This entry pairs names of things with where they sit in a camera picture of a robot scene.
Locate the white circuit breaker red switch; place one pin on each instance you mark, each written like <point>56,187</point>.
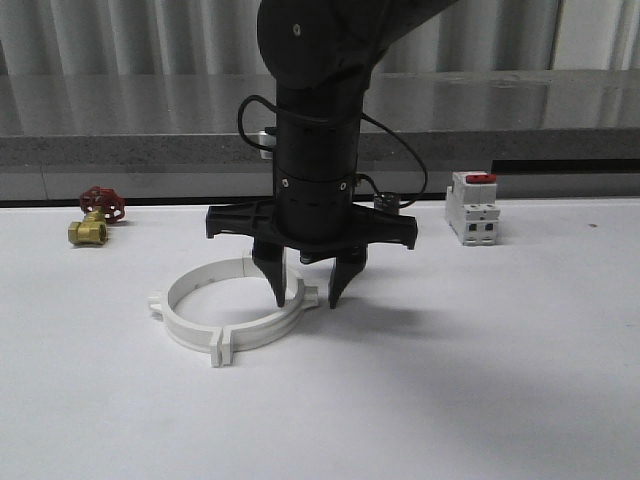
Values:
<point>470,208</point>

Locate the white half-ring pipe clamp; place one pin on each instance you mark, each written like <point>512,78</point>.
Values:
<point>262,331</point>
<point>191,335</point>

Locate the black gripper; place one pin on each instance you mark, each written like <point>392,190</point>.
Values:
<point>320,220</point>

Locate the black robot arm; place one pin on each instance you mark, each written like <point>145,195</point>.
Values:
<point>321,55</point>

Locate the black cylindrical capacitor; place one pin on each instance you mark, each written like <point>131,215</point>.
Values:
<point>387,202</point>

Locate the brass valve with red handwheel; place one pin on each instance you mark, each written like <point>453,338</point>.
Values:
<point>101,206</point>

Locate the grey stone bench ledge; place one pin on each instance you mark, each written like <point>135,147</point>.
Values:
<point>544,134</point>

